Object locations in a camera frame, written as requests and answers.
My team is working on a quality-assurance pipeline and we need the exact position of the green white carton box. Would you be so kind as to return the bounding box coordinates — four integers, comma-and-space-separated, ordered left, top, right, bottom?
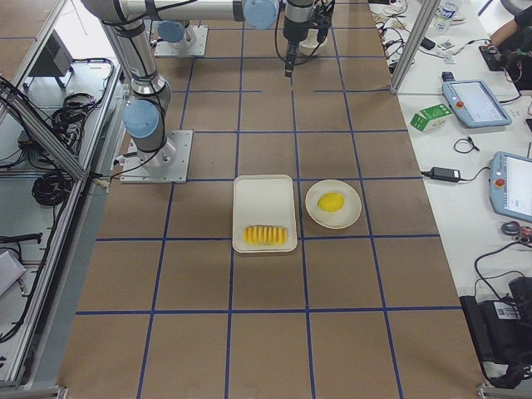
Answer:
410, 103, 452, 132

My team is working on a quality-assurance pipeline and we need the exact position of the black coiled cable bundle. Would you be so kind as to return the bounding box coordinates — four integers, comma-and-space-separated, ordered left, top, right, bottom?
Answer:
32, 172, 71, 207

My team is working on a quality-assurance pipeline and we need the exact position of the blue teach pendant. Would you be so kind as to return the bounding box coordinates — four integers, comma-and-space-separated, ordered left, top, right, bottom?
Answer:
441, 80, 512, 128
489, 151, 531, 222

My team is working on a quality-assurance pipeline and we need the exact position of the yellow lemon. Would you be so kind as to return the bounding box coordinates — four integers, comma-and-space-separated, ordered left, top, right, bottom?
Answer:
317, 192, 345, 213

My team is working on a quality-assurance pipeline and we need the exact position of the small black cable loop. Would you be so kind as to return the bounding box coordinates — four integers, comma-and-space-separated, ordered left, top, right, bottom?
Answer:
453, 135, 480, 154

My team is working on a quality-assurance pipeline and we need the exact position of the cream rectangular tray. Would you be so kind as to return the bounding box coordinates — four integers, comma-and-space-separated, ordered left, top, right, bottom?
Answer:
232, 175, 298, 254

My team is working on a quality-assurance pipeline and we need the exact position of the plastic water bottle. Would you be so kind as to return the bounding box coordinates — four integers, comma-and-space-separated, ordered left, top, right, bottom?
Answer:
434, 0, 460, 35

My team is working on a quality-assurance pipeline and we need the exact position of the sliced yellow mango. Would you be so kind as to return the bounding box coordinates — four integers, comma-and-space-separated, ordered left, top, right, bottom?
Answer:
243, 225, 288, 246

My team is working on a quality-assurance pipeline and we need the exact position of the blue teach pendant far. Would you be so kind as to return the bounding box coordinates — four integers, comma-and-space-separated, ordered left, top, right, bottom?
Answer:
441, 80, 512, 128

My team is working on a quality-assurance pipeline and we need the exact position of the blue teach pendant near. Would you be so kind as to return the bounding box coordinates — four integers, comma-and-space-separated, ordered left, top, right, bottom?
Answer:
489, 151, 531, 222

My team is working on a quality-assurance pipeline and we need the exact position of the cream round plate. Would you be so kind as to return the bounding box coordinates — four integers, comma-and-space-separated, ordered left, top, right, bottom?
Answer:
305, 180, 362, 229

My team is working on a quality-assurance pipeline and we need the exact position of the aluminium frame post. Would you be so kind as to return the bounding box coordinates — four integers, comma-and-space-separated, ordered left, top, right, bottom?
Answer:
390, 0, 439, 94

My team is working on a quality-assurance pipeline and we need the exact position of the white ceramic bowl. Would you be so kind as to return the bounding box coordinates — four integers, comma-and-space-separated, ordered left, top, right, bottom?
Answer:
298, 31, 328, 57

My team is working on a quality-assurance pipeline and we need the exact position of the grey metal box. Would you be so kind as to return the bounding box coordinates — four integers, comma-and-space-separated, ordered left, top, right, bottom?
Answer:
28, 30, 73, 88

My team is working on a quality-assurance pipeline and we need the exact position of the black power adapter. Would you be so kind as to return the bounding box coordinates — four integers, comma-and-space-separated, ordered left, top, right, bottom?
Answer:
431, 166, 461, 183

